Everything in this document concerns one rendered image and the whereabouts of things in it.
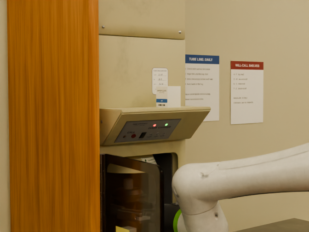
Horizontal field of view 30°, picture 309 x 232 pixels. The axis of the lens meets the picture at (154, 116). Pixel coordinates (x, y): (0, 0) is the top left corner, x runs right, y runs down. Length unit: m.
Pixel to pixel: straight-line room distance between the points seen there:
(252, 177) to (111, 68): 0.50
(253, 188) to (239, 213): 1.23
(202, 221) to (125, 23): 0.59
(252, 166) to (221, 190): 0.10
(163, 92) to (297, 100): 1.33
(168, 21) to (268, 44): 1.04
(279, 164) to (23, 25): 0.88
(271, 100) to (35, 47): 1.34
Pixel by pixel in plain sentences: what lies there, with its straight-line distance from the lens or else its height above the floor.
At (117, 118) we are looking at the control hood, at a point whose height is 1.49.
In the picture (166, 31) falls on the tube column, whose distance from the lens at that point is 1.73.
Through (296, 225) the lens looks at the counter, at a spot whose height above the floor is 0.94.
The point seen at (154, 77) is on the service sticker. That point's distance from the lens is 1.70.
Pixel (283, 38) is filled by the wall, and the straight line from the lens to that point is 2.79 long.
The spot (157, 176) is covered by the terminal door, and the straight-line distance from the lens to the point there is 1.32.
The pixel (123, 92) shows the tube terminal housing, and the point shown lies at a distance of 1.63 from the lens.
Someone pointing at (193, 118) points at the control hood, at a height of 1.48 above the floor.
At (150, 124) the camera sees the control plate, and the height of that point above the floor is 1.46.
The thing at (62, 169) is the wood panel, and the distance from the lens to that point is 1.60.
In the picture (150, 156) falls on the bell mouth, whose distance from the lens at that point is 1.74.
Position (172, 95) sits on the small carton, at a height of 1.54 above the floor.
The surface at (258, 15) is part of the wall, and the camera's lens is 2.67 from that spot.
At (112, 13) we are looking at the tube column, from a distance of 1.62.
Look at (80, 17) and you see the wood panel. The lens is 1.51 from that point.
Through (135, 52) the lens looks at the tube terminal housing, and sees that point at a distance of 1.66.
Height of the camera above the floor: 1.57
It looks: 3 degrees down
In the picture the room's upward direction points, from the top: straight up
